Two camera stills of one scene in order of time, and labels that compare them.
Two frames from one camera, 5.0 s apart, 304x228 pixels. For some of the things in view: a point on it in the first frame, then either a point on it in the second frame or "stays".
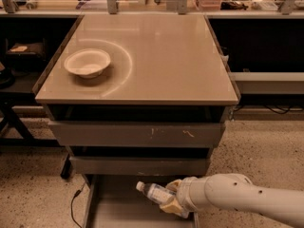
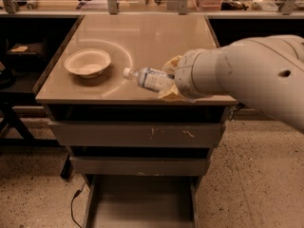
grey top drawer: (141, 134) stays
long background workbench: (34, 1) stays
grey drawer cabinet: (138, 94) stays
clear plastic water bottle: (155, 193) to (150, 78)
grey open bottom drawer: (115, 201) stays
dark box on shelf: (25, 55) stays
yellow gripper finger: (172, 206) to (173, 94)
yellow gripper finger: (174, 185) to (170, 66)
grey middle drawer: (138, 165) stays
